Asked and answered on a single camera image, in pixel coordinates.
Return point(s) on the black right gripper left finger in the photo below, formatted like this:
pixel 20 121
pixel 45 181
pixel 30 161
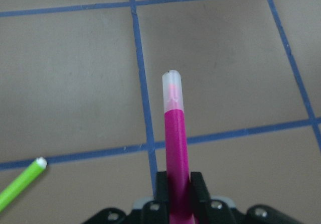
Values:
pixel 158 209

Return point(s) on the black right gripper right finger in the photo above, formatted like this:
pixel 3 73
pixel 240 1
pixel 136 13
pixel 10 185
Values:
pixel 208 209

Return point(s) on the pink highlighter pen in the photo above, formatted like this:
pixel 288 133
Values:
pixel 177 161

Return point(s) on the green highlighter pen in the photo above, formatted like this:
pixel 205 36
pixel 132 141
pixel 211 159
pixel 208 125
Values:
pixel 20 183

